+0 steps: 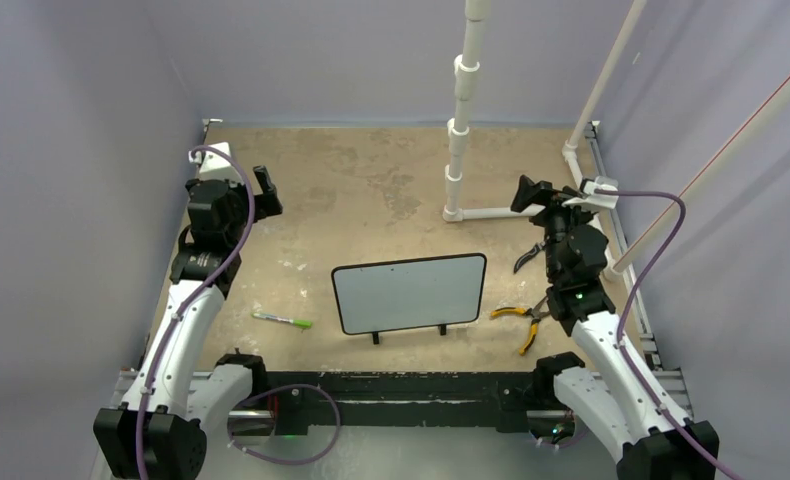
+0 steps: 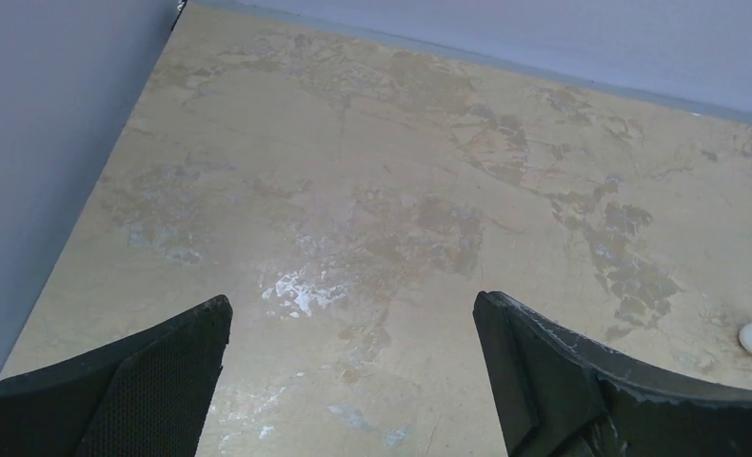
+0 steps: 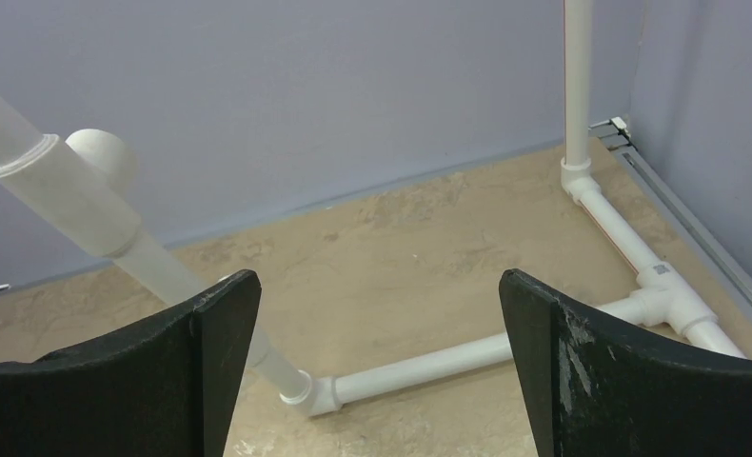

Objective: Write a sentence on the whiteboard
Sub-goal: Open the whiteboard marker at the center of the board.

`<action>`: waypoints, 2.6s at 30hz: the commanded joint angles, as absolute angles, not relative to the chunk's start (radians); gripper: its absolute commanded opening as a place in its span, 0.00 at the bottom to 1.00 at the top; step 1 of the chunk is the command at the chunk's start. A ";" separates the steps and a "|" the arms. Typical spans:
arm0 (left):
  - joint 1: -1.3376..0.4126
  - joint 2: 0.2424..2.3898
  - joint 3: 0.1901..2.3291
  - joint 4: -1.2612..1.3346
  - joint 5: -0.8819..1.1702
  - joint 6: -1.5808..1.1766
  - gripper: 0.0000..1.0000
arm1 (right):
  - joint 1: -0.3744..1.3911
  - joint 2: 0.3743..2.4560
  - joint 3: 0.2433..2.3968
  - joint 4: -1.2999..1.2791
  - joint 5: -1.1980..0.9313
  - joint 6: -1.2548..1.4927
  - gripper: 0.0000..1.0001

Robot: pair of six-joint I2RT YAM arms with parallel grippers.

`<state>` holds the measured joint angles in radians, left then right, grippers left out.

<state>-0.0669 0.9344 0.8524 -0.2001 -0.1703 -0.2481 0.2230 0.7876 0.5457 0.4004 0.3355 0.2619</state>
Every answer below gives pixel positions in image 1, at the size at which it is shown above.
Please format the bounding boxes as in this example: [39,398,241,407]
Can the white PVC pipe frame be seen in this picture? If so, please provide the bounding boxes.
[441,0,790,283]

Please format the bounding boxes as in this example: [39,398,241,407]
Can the yellow-handled pliers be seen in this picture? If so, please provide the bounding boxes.
[489,296,550,357]

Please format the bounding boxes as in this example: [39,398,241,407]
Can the white whiteboard marker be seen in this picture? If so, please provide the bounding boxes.
[251,312,296,327]

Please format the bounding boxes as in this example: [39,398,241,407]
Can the black-handled wire stripper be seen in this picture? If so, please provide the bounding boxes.
[513,242,545,274]

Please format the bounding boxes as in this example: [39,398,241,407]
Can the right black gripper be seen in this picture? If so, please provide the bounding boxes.
[512,174,598,280]

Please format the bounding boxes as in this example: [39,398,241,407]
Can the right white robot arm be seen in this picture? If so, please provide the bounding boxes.
[510,176,719,479]

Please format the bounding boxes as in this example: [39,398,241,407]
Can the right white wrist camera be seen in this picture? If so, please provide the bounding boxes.
[562,176,618,212]

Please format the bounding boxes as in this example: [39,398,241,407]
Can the purple cable loop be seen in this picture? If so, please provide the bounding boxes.
[227,384,342,467]

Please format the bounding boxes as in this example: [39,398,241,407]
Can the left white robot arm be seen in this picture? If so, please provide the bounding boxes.
[93,166,283,479]

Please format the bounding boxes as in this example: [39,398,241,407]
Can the small black-framed whiteboard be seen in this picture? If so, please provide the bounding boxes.
[330,252,488,344]

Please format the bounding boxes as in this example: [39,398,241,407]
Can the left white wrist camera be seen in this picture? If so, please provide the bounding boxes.
[189,151,243,184]

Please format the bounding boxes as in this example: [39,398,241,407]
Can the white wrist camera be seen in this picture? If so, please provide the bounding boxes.
[562,176,618,212]
[189,151,243,184]

